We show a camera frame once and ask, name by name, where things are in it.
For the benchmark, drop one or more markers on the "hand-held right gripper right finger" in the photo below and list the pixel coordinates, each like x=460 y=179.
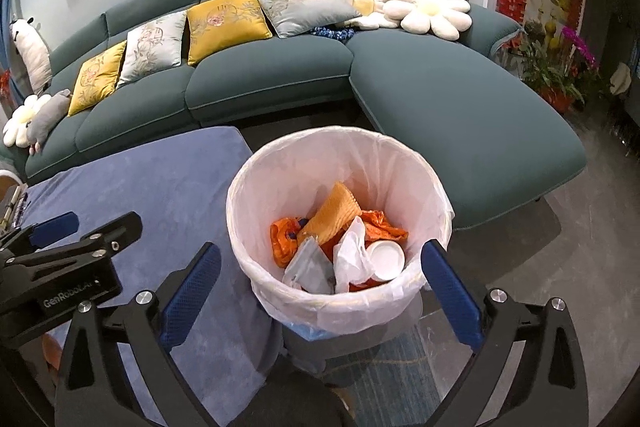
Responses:
x=450 y=292

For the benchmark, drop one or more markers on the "red hanging ornament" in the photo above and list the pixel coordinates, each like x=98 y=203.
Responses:
x=4 y=82

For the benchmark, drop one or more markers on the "yellow ridged wrapper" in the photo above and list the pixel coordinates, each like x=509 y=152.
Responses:
x=332 y=212

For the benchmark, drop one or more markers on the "grey plush mouse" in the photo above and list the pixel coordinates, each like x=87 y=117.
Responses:
x=50 y=119

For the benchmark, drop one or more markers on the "red and white paper cup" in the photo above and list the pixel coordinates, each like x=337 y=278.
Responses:
x=385 y=257

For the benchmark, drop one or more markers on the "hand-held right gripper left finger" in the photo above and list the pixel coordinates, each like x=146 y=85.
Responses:
x=192 y=292

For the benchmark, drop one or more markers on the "teal sectional sofa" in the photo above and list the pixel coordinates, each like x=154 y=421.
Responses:
x=450 y=107

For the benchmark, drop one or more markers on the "yellow embroidered pillow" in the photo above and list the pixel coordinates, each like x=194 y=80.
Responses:
x=227 y=24
x=97 y=79

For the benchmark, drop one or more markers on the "potted flowering plant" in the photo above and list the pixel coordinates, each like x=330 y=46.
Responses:
x=555 y=72

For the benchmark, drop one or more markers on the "white plush animal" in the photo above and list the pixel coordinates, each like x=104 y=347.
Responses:
x=30 y=54

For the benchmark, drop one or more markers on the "white lined waste bin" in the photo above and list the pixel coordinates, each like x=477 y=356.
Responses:
x=280 y=177

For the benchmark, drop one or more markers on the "blue patterned cloth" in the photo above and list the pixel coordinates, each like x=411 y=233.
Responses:
x=332 y=32

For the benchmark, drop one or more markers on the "white tissue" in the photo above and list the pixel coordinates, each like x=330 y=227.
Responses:
x=350 y=252

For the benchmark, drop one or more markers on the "person's left hand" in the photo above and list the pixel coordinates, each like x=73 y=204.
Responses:
x=51 y=352

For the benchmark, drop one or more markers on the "dark cloth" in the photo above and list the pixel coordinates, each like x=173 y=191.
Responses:
x=300 y=397

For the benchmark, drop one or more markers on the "grey embroidered pillow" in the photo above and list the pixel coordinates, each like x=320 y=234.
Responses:
x=305 y=4
x=152 y=49

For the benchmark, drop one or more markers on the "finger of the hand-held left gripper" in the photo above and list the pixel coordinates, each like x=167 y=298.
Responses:
x=55 y=227
x=100 y=237

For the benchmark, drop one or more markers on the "blue striped rug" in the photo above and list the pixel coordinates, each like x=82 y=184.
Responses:
x=395 y=382

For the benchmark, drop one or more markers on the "white rounded object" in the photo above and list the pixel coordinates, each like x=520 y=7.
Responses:
x=621 y=79

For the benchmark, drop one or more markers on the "grey plastic bag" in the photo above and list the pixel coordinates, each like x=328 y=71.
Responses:
x=307 y=267

